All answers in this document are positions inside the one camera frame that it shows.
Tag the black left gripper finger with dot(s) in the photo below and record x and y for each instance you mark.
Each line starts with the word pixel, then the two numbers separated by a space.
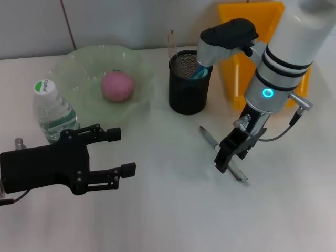
pixel 128 169

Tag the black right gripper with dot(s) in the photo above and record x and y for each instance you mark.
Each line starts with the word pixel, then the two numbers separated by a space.
pixel 246 131

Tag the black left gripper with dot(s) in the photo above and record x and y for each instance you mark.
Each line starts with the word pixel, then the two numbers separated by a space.
pixel 42 168

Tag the grey white pen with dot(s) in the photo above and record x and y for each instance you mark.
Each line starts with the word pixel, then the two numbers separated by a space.
pixel 210 139

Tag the pink peach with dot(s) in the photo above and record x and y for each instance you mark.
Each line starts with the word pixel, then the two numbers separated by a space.
pixel 117 86

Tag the clear bottle with green label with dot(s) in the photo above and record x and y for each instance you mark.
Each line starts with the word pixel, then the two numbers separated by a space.
pixel 52 115

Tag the blue scissors with sheath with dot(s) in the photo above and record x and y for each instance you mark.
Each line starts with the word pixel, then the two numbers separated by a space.
pixel 200 73

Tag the transparent plastic ruler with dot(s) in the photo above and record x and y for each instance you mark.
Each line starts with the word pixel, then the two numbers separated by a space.
pixel 172 47

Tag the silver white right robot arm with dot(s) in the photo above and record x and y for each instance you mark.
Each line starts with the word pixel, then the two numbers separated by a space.
pixel 283 52

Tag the translucent green fruit bowl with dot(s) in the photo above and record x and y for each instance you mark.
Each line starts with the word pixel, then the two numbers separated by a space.
pixel 78 71

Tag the black mesh pen holder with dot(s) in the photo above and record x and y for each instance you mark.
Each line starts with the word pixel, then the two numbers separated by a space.
pixel 187 97

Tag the yellow plastic bin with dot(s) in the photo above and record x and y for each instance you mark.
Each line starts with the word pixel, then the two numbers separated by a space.
pixel 236 78

